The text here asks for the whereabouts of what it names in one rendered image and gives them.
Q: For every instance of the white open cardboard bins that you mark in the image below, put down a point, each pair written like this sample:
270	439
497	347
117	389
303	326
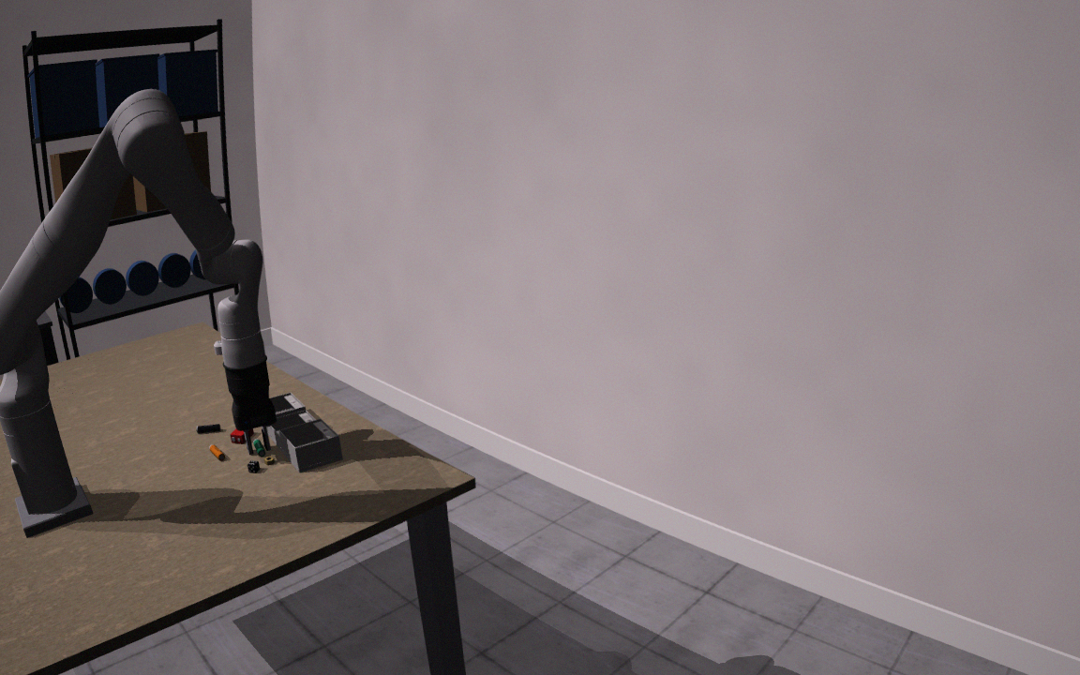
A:
310	434

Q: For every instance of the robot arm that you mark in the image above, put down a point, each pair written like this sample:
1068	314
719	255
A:
151	144

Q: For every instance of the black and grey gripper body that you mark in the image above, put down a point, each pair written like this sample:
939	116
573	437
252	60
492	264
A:
247	375

